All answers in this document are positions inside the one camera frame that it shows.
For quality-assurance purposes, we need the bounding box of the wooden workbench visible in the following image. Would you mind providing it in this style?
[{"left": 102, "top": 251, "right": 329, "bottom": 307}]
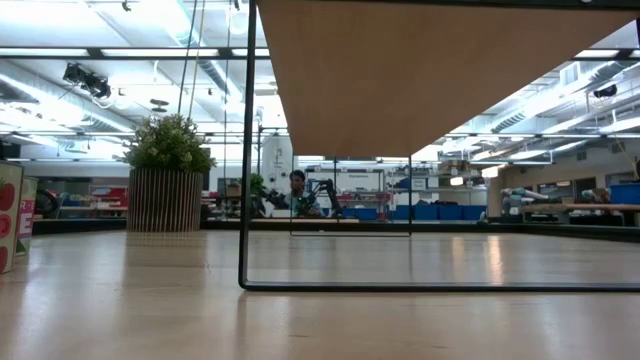
[{"left": 519, "top": 201, "right": 640, "bottom": 227}]

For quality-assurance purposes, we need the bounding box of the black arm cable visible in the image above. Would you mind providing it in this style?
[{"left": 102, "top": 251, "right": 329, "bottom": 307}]
[{"left": 34, "top": 188, "right": 59, "bottom": 220}]

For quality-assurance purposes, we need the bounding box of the white column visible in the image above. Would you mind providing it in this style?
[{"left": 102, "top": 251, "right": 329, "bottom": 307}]
[{"left": 259, "top": 134, "right": 296, "bottom": 219}]

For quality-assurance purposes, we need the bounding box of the artificial plant in ribbed pot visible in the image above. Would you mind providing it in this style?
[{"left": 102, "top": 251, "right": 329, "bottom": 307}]
[{"left": 122, "top": 113, "right": 218, "bottom": 234}]

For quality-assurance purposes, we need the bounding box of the black overhead frame beam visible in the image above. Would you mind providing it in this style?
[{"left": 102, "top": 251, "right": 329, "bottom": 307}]
[{"left": 0, "top": 46, "right": 640, "bottom": 62}]

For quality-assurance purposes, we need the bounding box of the black overhead camera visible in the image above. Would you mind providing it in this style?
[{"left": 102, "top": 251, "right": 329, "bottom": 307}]
[{"left": 61, "top": 61, "right": 113, "bottom": 101}]

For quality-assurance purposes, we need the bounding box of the person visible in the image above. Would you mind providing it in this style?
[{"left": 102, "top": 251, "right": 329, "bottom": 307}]
[{"left": 285, "top": 169, "right": 324, "bottom": 219}]

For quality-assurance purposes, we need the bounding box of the large blue storage bin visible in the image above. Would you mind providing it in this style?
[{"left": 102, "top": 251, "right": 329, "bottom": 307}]
[{"left": 608, "top": 182, "right": 640, "bottom": 206}]

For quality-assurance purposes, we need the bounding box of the black aluminium table frame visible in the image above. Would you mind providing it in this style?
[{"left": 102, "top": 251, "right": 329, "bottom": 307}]
[{"left": 30, "top": 217, "right": 640, "bottom": 245}]

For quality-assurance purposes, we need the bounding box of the red tool cabinet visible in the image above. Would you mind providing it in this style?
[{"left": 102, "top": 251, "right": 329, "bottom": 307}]
[{"left": 89, "top": 186, "right": 129, "bottom": 210}]

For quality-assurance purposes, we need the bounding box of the small background green plant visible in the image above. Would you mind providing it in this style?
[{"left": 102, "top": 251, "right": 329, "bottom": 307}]
[{"left": 248, "top": 172, "right": 267, "bottom": 197}]

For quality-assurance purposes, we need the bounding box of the wooden shelf with black legs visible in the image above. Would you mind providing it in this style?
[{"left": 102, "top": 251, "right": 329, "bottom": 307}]
[{"left": 237, "top": 0, "right": 640, "bottom": 294}]

